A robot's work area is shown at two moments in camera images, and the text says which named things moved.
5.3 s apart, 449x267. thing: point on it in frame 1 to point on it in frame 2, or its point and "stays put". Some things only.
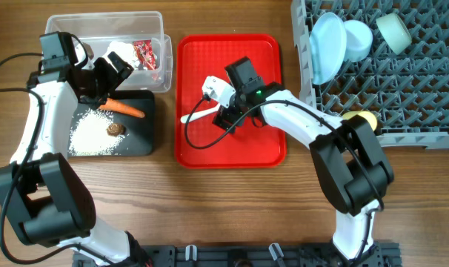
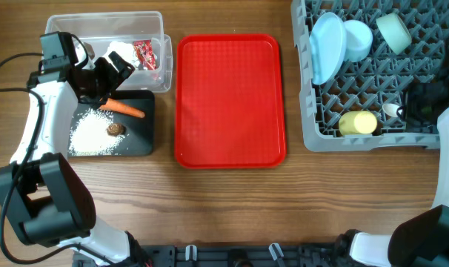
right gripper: [219, 118] to [411, 123]
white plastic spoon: [185, 119] to [390, 109]
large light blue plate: [327, 43] stays put
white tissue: [125, 51] stays put
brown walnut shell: [116, 130] stays put
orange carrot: [115, 106] stays put
